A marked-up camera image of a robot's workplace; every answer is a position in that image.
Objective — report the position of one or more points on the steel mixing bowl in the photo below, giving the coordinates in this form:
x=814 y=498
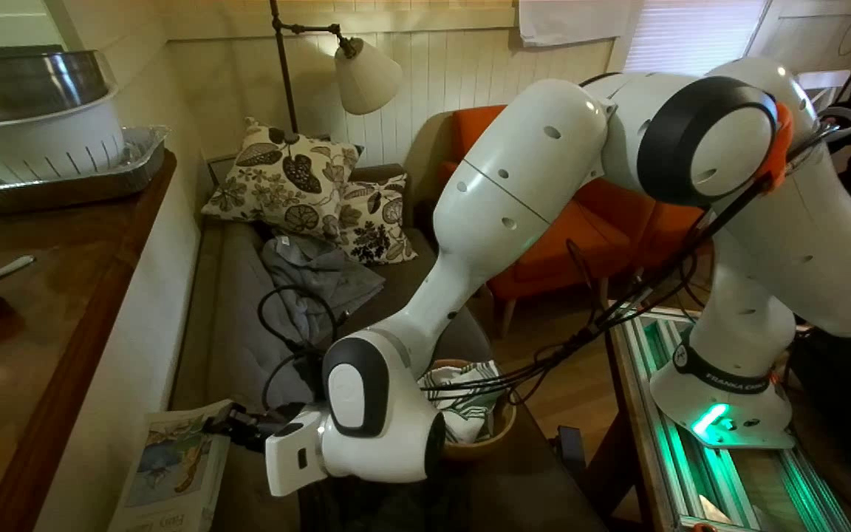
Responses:
x=22 y=82

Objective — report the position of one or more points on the orange armchair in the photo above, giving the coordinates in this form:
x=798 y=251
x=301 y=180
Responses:
x=582 y=238

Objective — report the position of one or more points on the aluminium foil tray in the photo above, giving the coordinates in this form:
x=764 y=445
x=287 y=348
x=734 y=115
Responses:
x=102 y=180

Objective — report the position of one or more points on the white wall board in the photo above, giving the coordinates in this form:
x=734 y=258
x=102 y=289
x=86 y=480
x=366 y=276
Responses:
x=567 y=19

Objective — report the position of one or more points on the aluminium rail robot table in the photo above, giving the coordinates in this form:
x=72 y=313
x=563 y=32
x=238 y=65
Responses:
x=680 y=462

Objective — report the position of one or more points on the grey crumpled blanket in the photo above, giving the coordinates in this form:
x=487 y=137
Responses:
x=322 y=276

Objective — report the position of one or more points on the dark brown sofa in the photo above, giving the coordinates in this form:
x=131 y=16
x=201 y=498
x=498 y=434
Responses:
x=238 y=334

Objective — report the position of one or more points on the white illustrated paperback book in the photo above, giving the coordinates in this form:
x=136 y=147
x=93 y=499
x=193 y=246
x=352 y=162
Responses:
x=176 y=474

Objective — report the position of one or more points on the white plastic colander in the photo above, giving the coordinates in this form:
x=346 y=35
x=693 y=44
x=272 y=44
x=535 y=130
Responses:
x=41 y=137

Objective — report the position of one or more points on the dark wooden counter ledge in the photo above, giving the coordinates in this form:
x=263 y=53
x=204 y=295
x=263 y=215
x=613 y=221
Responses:
x=22 y=354

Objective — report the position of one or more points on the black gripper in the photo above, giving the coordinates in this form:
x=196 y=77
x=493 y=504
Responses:
x=263 y=425

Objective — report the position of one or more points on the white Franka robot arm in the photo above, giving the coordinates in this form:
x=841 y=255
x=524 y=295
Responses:
x=545 y=179

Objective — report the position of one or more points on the small leaf patterned pillow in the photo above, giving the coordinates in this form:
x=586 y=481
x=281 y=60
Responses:
x=375 y=221

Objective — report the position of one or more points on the large leaf patterned pillow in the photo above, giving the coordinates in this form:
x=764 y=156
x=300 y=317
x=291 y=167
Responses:
x=281 y=179

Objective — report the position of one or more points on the floor lamp white shade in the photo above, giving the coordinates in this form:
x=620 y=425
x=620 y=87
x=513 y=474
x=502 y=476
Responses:
x=366 y=75

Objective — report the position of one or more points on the round wooden basket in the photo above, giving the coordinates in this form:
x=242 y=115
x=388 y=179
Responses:
x=480 y=424

